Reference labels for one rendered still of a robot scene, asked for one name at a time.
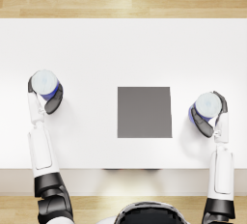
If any blue can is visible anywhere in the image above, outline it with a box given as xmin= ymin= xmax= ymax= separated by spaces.
xmin=188 ymin=92 xmax=223 ymax=125
xmin=30 ymin=69 xmax=61 ymax=102

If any dark grey square mat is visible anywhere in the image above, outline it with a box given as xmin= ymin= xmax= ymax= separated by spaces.
xmin=117 ymin=86 xmax=173 ymax=139

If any dark round robot body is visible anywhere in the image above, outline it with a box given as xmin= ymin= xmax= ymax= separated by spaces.
xmin=96 ymin=201 xmax=191 ymax=224

